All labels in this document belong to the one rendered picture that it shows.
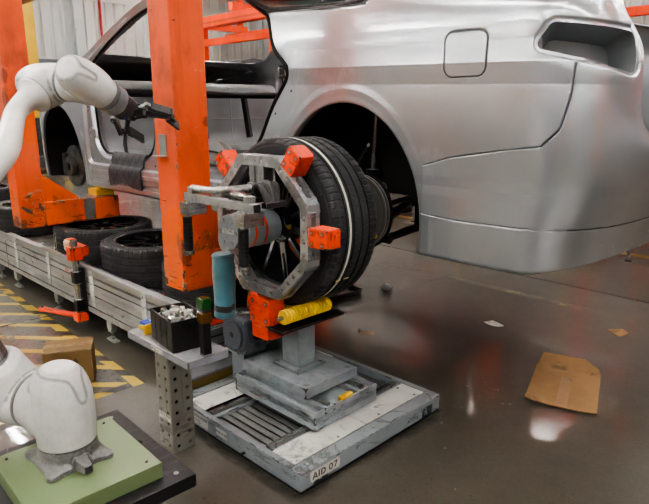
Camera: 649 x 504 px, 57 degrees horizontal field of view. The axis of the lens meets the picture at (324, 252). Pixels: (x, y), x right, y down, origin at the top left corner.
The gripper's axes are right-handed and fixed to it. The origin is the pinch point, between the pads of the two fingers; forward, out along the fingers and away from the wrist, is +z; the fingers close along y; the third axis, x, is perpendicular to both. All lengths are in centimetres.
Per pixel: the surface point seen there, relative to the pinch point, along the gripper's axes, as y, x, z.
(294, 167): -33.5, 12.4, 29.8
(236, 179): -1, -2, 52
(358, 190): -50, 19, 50
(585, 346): -121, 80, 214
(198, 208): 8.5, 13.5, 35.0
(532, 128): -112, 22, 37
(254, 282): 1, 40, 59
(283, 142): -27.9, -3.5, 39.0
